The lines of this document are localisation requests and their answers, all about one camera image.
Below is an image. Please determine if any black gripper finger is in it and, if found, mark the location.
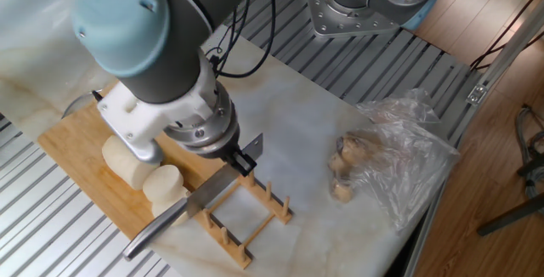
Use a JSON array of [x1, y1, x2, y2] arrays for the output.
[[229, 149, 258, 178], [221, 153, 240, 170]]

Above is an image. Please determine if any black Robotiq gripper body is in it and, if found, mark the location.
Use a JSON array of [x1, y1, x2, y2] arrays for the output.
[[195, 138, 242, 162]]

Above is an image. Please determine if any steel cleaver knife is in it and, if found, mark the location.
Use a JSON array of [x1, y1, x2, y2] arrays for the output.
[[122, 133, 264, 263]]

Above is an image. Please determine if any wooden peg rack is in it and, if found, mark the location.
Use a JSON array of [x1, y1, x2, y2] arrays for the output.
[[185, 170, 294, 269]]

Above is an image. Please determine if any white marble slab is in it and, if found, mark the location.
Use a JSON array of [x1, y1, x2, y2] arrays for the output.
[[0, 0, 451, 277]]

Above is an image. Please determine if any wooden cutting board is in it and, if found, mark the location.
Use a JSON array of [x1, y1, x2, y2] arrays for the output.
[[37, 81, 226, 241]]

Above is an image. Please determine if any clear plastic bag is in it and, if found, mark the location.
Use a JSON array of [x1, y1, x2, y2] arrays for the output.
[[329, 88, 462, 231]]

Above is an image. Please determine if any black stand leg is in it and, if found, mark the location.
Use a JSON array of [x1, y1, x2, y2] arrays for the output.
[[475, 191, 544, 238]]

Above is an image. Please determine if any silver wrist coupling ring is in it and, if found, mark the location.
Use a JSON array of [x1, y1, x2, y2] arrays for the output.
[[163, 82, 241, 155]]

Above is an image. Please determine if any black cable with metal plug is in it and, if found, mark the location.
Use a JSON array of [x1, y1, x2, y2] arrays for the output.
[[214, 0, 252, 75]]

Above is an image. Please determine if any black cable with clip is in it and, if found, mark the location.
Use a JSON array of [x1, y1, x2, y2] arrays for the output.
[[206, 0, 278, 80]]

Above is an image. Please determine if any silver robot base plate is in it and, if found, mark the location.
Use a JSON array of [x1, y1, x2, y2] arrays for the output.
[[303, 0, 403, 39]]

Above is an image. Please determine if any silver corner bracket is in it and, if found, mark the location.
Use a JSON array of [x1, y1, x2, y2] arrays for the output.
[[466, 83, 488, 106]]

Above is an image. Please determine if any grey cable bundle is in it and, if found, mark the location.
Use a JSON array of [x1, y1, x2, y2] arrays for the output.
[[513, 105, 544, 200]]

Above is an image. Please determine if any aluminium frame rail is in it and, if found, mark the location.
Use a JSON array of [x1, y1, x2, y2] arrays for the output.
[[401, 0, 544, 277]]

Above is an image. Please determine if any black floor cable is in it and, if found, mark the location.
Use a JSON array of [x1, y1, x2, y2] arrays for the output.
[[469, 0, 544, 72]]

